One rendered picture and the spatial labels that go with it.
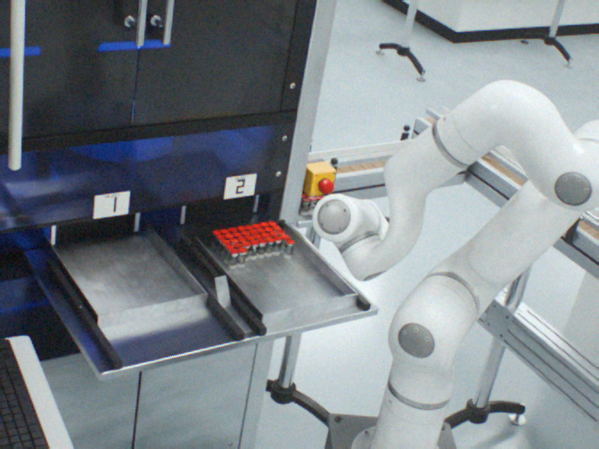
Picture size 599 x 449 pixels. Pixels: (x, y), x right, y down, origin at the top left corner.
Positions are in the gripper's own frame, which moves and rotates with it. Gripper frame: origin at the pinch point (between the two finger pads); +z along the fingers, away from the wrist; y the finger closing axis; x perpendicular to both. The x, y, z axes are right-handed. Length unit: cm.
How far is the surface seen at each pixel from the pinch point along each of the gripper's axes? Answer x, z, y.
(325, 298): -27.5, 28.3, -0.3
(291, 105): -10, 30, -45
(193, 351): -48.2, -4.6, -0.5
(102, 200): -53, 1, -43
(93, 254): -65, 8, -36
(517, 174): 20, 103, -14
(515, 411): -29, 154, 45
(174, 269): -52, 15, -24
